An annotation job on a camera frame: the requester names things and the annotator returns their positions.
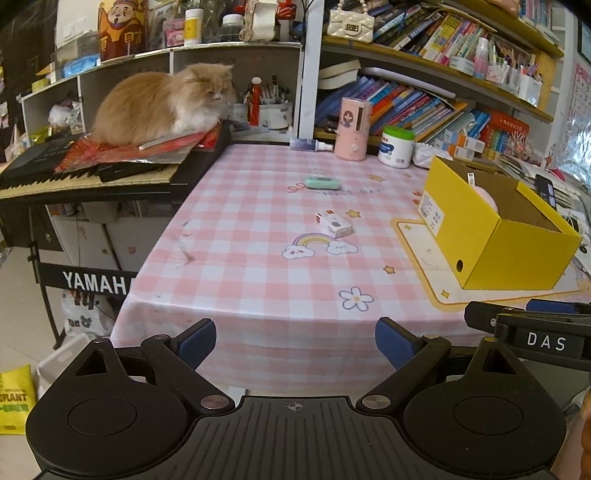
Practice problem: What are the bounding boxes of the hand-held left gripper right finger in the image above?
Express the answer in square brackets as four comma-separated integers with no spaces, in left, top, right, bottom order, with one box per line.
[357,316,526,416]

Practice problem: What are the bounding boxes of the yellow plastic bag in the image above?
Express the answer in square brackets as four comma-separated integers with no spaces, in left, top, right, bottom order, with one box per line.
[0,364,41,435]

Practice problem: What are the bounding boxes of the pink and white bottle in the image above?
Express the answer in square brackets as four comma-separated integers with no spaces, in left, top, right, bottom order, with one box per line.
[473,36,491,80]

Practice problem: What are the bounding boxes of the small spray bottle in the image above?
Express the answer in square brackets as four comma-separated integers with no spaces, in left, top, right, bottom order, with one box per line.
[289,137,334,153]

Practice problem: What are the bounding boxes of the black electronic keyboard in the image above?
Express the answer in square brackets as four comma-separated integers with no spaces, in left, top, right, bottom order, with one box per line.
[0,119,235,200]

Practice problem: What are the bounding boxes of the red foil papers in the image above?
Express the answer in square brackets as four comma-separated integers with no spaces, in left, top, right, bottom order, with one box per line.
[54,127,223,175]

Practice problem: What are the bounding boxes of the red book box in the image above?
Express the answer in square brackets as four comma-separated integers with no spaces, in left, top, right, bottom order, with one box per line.
[479,107,533,161]

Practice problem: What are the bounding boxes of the shelf of upright books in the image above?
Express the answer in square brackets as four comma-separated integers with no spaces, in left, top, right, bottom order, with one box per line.
[368,0,491,64]

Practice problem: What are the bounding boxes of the thick paperback book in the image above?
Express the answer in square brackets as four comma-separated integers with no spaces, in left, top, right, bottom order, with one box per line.
[317,58,364,90]

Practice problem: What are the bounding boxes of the white plastic packet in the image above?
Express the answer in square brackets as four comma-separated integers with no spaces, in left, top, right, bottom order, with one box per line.
[412,142,456,168]

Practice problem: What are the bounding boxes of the red and gold figurine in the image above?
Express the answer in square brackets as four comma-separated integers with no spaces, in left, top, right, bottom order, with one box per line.
[97,0,151,62]

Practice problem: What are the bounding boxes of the pink humidifier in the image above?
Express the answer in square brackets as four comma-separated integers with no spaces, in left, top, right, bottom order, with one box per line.
[333,96,373,162]

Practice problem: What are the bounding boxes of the white pen cups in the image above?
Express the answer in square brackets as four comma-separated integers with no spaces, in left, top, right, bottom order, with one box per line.
[484,41,544,108]

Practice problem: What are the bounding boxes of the person's right hand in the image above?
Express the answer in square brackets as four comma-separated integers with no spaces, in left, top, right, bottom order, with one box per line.
[551,390,591,480]

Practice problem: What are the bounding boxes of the white jar green lid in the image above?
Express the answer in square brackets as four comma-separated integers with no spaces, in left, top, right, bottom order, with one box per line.
[377,126,417,169]

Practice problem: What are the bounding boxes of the pink plush toy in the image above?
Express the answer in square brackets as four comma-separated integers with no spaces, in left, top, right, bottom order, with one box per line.
[472,184,500,214]

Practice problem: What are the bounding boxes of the black keyboard stand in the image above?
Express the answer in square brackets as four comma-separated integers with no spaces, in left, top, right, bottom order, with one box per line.
[27,242,136,352]

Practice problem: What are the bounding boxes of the white plastic bin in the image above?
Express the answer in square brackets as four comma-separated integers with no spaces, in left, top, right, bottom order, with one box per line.
[36,331,92,401]

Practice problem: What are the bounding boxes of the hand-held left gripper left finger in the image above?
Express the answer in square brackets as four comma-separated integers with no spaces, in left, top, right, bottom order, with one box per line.
[74,318,236,415]

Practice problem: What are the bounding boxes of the pink checked tablecloth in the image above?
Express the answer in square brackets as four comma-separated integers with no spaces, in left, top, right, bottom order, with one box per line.
[110,142,591,389]

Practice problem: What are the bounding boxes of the printed white plastic bag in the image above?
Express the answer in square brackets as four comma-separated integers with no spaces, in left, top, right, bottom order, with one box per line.
[61,287,117,339]

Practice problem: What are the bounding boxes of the white pill bottle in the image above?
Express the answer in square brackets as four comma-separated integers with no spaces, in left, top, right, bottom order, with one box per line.
[184,8,204,46]

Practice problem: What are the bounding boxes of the white shelf post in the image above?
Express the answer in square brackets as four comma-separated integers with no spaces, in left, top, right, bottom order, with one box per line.
[297,0,328,143]

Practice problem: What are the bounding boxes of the wooden bookshelf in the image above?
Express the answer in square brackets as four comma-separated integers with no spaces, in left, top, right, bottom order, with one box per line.
[313,0,567,160]

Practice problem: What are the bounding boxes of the stack of tape rolls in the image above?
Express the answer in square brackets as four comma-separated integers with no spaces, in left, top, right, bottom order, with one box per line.
[449,54,477,78]

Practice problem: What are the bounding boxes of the orange and white medicine boxes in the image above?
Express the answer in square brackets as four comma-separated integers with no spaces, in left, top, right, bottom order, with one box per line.
[433,128,486,161]

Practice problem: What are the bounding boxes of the orange and white cat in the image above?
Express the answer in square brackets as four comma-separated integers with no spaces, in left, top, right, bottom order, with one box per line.
[89,62,237,145]

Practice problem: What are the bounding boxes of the black smartphone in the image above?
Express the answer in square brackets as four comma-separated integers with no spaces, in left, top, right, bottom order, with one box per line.
[534,174,558,212]

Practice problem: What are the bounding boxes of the white pen holder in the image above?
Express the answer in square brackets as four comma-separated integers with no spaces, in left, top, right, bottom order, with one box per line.
[230,75,295,133]

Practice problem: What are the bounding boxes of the white quilted purse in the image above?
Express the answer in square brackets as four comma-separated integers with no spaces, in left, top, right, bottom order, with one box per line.
[327,1,373,45]

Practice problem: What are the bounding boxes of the yellow-edged desk mat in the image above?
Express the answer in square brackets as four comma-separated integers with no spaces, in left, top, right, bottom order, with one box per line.
[390,216,591,309]

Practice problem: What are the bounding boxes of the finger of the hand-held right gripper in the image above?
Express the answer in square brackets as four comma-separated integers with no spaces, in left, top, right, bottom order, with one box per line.
[526,298,591,317]
[464,300,534,334]

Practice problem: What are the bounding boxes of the small white box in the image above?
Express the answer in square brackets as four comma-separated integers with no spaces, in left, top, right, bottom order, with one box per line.
[315,210,354,240]

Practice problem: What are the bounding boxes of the white cubby shelf unit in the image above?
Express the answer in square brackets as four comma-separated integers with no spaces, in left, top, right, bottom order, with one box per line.
[20,41,304,145]

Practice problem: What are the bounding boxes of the wall poster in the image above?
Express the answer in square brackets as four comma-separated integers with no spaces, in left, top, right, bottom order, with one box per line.
[551,61,591,182]

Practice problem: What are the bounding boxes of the yellow cardboard box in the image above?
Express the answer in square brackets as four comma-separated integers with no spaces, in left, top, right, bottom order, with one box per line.
[417,155,583,291]

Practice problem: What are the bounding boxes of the white cabinet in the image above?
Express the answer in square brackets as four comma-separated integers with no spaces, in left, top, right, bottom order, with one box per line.
[46,198,195,278]

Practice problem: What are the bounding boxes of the row of colourful books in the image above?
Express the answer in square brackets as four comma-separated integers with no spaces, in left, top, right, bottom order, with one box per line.
[315,75,471,140]

